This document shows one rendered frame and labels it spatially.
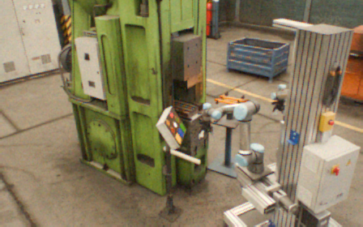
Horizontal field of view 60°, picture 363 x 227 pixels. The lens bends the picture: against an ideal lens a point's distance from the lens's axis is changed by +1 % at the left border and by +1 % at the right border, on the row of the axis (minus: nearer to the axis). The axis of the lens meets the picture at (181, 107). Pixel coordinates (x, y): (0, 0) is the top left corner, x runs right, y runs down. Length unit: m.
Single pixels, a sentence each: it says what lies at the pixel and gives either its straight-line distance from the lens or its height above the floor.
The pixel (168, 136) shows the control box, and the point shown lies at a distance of 2.77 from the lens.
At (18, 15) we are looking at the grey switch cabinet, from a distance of 7.80.
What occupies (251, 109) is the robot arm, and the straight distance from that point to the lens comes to 2.44.
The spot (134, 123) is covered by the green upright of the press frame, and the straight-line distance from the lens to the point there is 3.49.
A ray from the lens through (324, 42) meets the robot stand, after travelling 2.19.
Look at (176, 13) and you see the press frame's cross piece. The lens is 3.13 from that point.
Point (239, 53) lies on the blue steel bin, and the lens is 7.28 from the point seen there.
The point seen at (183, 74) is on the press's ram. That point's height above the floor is 1.43.
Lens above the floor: 2.49
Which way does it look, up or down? 26 degrees down
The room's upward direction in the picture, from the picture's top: 2 degrees counter-clockwise
